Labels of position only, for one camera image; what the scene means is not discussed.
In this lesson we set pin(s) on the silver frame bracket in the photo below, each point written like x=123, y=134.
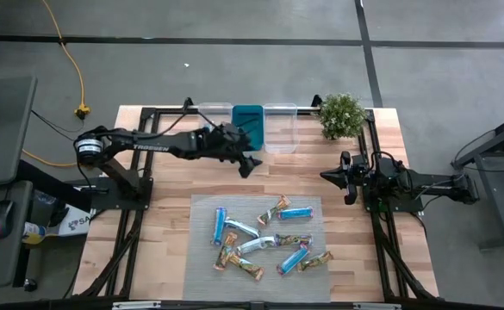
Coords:
x=376, y=306
x=137, y=305

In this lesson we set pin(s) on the potted green plant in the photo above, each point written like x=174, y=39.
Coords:
x=342, y=116

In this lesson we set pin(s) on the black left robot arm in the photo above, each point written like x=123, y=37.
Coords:
x=161, y=147

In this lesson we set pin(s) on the bottle with yellow label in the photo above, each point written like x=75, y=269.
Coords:
x=34, y=232

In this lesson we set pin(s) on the teal plastic bin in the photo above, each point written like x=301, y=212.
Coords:
x=256, y=125

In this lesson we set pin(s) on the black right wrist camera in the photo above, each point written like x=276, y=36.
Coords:
x=358, y=163

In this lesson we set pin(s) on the dark metal desk frame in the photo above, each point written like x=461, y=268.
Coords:
x=499, y=202

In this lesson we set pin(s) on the clear plastic bin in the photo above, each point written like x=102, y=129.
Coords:
x=280, y=129
x=208, y=113

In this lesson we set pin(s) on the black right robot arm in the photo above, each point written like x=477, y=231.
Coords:
x=432, y=183

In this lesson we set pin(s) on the grey woven placemat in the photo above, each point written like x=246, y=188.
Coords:
x=204, y=288

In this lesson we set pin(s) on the black desk crossbar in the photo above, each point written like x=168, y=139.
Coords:
x=49, y=185

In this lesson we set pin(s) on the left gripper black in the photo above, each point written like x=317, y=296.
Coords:
x=223, y=144

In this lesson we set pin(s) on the white printed bag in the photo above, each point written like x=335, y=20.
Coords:
x=77, y=224

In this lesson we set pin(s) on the black frame knob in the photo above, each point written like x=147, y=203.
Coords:
x=316, y=101
x=187, y=103

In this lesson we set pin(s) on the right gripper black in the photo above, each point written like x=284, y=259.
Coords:
x=360, y=181

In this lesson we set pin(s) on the black aluminium rig frame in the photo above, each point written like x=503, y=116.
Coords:
x=146, y=113

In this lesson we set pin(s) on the black computer mouse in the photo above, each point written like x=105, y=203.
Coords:
x=1, y=215

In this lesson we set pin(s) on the small black caster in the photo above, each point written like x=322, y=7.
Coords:
x=30, y=284

